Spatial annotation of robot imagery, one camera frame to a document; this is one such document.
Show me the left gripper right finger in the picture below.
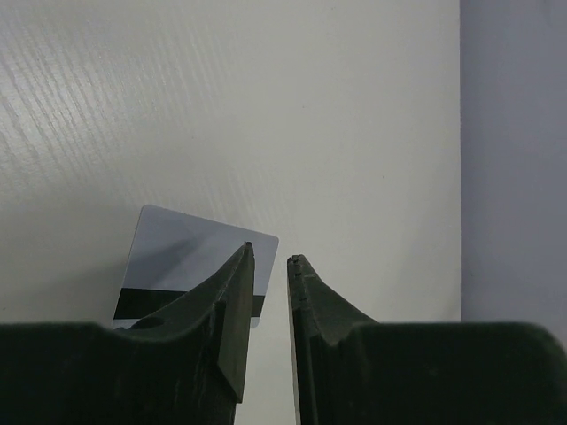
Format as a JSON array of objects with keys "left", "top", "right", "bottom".
[{"left": 287, "top": 255, "right": 566, "bottom": 424}]

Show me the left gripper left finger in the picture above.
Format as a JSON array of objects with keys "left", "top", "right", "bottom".
[{"left": 1, "top": 243, "right": 255, "bottom": 424}]

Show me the white magnetic stripe card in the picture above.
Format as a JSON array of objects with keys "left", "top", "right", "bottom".
[{"left": 113, "top": 205, "right": 279, "bottom": 328}]

